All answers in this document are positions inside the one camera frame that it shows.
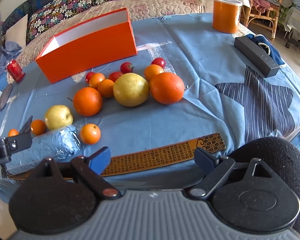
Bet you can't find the yellow pear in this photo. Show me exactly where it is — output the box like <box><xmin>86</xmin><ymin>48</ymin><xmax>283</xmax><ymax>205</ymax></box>
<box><xmin>44</xmin><ymin>105</ymin><xmax>74</xmax><ymax>130</ymax></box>

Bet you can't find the large yellow pomelo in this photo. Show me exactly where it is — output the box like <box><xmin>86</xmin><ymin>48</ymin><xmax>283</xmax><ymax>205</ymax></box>
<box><xmin>113</xmin><ymin>73</ymin><xmax>150</xmax><ymax>107</ymax></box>

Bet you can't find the kumquat far left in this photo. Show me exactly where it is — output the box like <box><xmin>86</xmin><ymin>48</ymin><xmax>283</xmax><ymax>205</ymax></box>
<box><xmin>8</xmin><ymin>129</ymin><xmax>19</xmax><ymax>137</ymax></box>

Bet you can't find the kumquat near front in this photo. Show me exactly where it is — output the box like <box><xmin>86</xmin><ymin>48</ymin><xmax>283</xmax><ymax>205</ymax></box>
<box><xmin>80</xmin><ymin>124</ymin><xmax>101</xmax><ymax>145</ymax></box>

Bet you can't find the kumquat beside pear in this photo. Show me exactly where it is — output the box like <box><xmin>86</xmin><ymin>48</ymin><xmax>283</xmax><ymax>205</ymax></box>
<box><xmin>30</xmin><ymin>119</ymin><xmax>46</xmax><ymax>136</ymax></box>

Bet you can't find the grey feather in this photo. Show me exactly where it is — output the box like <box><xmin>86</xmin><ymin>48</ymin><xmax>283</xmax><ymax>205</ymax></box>
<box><xmin>0</xmin><ymin>83</ymin><xmax>13</xmax><ymax>111</ymax></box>

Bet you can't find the brown patterned wooden ruler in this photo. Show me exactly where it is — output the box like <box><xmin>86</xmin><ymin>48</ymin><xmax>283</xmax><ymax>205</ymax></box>
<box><xmin>7</xmin><ymin>132</ymin><xmax>227</xmax><ymax>181</ymax></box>

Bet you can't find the large orange left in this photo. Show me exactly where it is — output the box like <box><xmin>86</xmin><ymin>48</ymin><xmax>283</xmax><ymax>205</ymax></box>
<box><xmin>73</xmin><ymin>87</ymin><xmax>103</xmax><ymax>117</ymax></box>

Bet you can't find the large orange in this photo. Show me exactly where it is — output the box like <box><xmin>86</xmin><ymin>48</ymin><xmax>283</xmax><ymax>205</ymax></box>
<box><xmin>149</xmin><ymin>72</ymin><xmax>185</xmax><ymax>105</ymax></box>
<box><xmin>73</xmin><ymin>87</ymin><xmax>103</xmax><ymax>117</ymax></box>

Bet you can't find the red soda can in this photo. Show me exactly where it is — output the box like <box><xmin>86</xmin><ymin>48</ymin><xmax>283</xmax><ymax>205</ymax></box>
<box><xmin>6</xmin><ymin>60</ymin><xmax>25</xmax><ymax>83</ymax></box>

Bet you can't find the kumquat lower cluster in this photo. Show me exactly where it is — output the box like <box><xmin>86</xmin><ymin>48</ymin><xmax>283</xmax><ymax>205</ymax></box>
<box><xmin>97</xmin><ymin>79</ymin><xmax>114</xmax><ymax>99</ymax></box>

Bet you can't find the kumquat cluster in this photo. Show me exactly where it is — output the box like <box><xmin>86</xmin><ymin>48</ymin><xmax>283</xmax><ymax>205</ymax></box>
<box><xmin>89</xmin><ymin>73</ymin><xmax>106</xmax><ymax>89</ymax></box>
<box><xmin>97</xmin><ymin>79</ymin><xmax>114</xmax><ymax>99</ymax></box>

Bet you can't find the blue star-print tablecloth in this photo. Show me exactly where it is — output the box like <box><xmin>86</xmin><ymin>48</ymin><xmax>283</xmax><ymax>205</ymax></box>
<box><xmin>0</xmin><ymin>14</ymin><xmax>300</xmax><ymax>189</ymax></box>

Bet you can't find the kumquat upper left cluster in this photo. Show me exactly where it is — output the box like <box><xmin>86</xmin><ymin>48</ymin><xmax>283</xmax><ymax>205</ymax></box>
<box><xmin>89</xmin><ymin>73</ymin><xmax>106</xmax><ymax>89</ymax></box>

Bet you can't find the cherry tomato far left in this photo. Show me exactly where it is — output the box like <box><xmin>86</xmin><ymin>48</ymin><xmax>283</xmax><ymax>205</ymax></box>
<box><xmin>85</xmin><ymin>72</ymin><xmax>95</xmax><ymax>83</ymax></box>

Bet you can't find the cherry tomato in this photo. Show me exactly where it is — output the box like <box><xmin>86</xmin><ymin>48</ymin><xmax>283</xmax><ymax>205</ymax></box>
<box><xmin>151</xmin><ymin>57</ymin><xmax>166</xmax><ymax>69</ymax></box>
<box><xmin>85</xmin><ymin>72</ymin><xmax>95</xmax><ymax>83</ymax></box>
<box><xmin>120</xmin><ymin>62</ymin><xmax>134</xmax><ymax>74</ymax></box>

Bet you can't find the large orange right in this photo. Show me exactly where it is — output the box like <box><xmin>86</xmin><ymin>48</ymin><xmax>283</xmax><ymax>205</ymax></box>
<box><xmin>149</xmin><ymin>72</ymin><xmax>185</xmax><ymax>105</ymax></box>

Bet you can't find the cherry tomato middle low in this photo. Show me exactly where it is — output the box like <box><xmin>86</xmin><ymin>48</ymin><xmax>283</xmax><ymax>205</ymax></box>
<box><xmin>109</xmin><ymin>72</ymin><xmax>123</xmax><ymax>82</ymax></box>

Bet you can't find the cherry tomato top middle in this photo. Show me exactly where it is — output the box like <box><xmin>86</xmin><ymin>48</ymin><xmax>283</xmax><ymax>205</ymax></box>
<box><xmin>120</xmin><ymin>62</ymin><xmax>134</xmax><ymax>74</ymax></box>

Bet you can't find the black rectangular speaker box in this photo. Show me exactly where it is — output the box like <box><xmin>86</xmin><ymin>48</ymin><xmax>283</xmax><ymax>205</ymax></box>
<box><xmin>234</xmin><ymin>36</ymin><xmax>280</xmax><ymax>77</ymax></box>

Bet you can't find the kumquat behind large orange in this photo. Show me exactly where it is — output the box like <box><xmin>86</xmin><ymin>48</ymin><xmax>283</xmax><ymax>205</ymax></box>
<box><xmin>144</xmin><ymin>64</ymin><xmax>164</xmax><ymax>82</ymax></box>

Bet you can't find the white pillow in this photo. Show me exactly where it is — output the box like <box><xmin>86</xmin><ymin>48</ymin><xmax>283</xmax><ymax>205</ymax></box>
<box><xmin>5</xmin><ymin>15</ymin><xmax>28</xmax><ymax>48</ymax></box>

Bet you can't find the cherry tomato right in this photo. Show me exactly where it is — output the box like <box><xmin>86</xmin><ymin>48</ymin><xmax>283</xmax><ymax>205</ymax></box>
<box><xmin>151</xmin><ymin>57</ymin><xmax>166</xmax><ymax>69</ymax></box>

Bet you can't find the orange cardboard box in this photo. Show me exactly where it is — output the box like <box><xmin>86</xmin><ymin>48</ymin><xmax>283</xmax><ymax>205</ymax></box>
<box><xmin>36</xmin><ymin>8</ymin><xmax>138</xmax><ymax>83</ymax></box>

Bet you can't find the dark blue cloth bag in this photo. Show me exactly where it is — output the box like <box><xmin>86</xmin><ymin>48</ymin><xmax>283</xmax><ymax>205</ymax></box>
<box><xmin>246</xmin><ymin>34</ymin><xmax>285</xmax><ymax>66</ymax></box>

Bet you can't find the orange cylindrical container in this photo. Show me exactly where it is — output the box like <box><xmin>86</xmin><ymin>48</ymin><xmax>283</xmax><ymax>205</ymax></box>
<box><xmin>212</xmin><ymin>0</ymin><xmax>243</xmax><ymax>34</ymax></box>

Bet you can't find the floral sofa cushion left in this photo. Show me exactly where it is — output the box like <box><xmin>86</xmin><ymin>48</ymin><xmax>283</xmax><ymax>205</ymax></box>
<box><xmin>26</xmin><ymin>0</ymin><xmax>92</xmax><ymax>43</ymax></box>

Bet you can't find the pink quilted sofa cover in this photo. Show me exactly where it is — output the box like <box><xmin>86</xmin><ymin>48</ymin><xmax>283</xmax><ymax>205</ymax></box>
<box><xmin>14</xmin><ymin>0</ymin><xmax>204</xmax><ymax>68</ymax></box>

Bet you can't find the wicker chair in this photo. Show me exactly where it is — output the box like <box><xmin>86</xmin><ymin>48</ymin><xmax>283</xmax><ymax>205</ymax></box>
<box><xmin>241</xmin><ymin>0</ymin><xmax>283</xmax><ymax>41</ymax></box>

